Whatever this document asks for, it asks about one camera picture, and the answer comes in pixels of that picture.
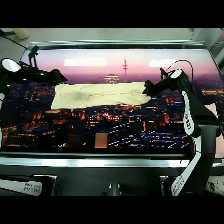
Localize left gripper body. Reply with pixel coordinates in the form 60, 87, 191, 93
45, 68, 68, 84

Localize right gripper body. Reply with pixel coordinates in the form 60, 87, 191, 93
142, 79, 164, 99

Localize cream shirt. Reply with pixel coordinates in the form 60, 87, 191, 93
50, 81, 153, 111

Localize pink garment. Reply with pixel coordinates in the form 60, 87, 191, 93
205, 102, 224, 160

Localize silver frame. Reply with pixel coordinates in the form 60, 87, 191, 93
0, 39, 224, 197

